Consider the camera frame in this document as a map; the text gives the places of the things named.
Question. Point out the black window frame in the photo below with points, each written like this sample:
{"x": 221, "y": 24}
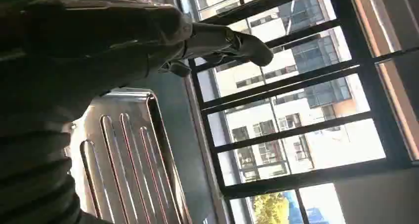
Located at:
{"x": 294, "y": 85}

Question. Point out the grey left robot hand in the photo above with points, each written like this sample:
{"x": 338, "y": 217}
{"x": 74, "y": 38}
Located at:
{"x": 98, "y": 42}

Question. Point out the ribbed steel tray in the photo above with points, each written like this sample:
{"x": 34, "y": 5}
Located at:
{"x": 131, "y": 157}

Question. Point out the ribbed grey left arm sleeve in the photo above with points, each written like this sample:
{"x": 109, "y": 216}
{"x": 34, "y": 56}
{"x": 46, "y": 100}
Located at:
{"x": 29, "y": 170}

